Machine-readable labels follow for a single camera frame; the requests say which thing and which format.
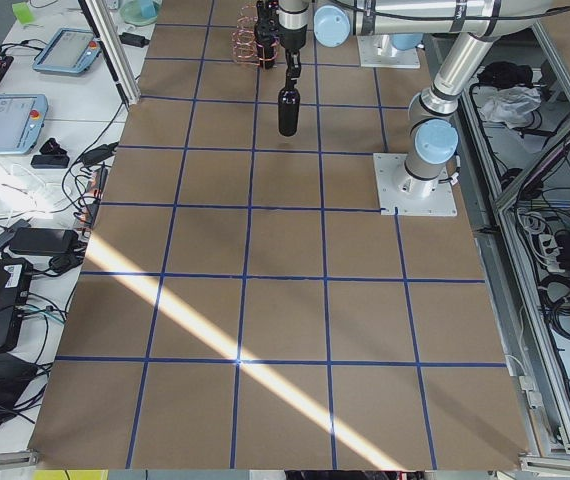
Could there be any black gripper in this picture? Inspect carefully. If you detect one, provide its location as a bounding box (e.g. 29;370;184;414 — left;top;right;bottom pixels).
278;0;310;91

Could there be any dark bottle in basket corner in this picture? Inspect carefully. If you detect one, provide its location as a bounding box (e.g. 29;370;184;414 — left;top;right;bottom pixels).
254;0;279;70

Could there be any teach pendant far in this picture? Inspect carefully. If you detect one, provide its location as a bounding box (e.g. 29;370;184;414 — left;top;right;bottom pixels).
32;28;100;76

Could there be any aluminium frame post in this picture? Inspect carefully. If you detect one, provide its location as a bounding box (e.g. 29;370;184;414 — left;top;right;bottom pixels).
78;0;141;106

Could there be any black power adapter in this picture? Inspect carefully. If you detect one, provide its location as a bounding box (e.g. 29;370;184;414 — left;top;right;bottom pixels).
8;227;78;256

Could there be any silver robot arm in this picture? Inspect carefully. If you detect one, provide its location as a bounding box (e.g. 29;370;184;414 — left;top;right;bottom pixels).
277;0;569;198

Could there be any teach pendant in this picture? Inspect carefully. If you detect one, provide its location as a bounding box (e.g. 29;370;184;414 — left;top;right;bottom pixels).
0;94;49;155
32;28;100;76

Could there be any copper wire wine basket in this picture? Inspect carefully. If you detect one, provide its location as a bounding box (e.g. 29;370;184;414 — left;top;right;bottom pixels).
232;1;279;69

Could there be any teach pendant near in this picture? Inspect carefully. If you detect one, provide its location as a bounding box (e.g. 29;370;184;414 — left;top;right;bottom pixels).
0;94;49;155

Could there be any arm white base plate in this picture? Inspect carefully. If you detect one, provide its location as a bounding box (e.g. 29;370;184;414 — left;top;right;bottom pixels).
373;153;457;217
358;34;422;69

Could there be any green glass plate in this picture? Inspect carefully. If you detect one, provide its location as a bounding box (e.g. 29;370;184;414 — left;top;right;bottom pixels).
119;0;161;26

